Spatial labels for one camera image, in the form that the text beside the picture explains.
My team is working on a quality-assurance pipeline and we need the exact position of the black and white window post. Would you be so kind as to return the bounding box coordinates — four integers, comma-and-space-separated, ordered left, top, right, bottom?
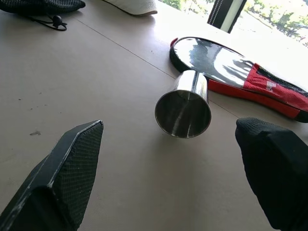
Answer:
206, 0, 248, 34

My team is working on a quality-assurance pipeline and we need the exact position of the black mesh bag with cord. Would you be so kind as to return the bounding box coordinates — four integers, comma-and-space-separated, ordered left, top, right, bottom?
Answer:
0, 0, 86, 16

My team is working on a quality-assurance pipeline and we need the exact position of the white shoe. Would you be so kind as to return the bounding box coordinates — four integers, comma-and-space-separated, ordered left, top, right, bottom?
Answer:
102, 0, 158, 17

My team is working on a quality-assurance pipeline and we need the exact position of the stainless steel cup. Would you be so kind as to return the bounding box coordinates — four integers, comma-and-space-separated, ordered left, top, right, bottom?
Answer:
154, 70, 212, 139

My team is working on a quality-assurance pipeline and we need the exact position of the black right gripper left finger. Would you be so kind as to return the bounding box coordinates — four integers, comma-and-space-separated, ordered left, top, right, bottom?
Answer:
0, 119, 104, 231

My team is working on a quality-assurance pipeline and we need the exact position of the black drawstring with toggle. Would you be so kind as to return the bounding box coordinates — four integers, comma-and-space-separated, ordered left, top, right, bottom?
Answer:
28, 13, 68, 32

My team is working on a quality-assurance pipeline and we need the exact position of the red and black paddle case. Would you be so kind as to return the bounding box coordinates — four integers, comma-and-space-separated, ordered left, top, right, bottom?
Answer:
169, 37, 308, 123

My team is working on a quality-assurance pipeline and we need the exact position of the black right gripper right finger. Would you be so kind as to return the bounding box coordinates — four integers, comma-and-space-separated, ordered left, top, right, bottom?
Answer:
235, 117, 308, 231

